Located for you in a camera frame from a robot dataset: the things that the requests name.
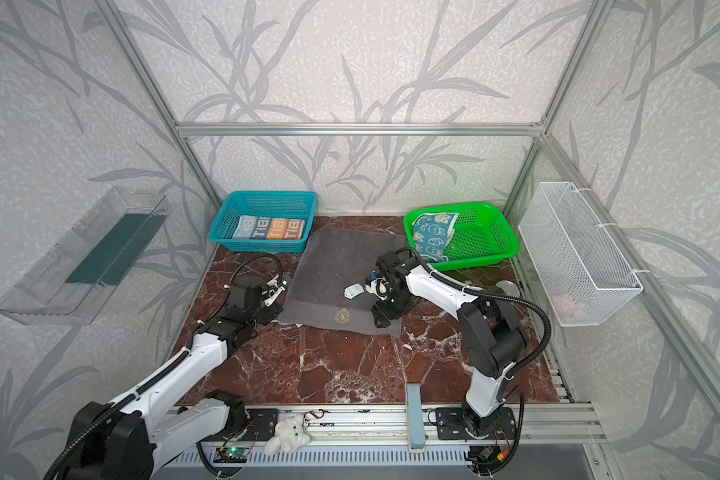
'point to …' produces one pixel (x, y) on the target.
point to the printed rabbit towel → (269, 228)
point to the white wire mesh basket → (580, 273)
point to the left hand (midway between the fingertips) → (262, 278)
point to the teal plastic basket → (284, 204)
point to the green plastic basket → (460, 236)
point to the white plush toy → (289, 435)
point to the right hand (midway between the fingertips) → (386, 309)
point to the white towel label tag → (353, 290)
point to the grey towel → (329, 267)
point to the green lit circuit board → (231, 454)
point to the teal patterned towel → (431, 234)
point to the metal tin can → (509, 288)
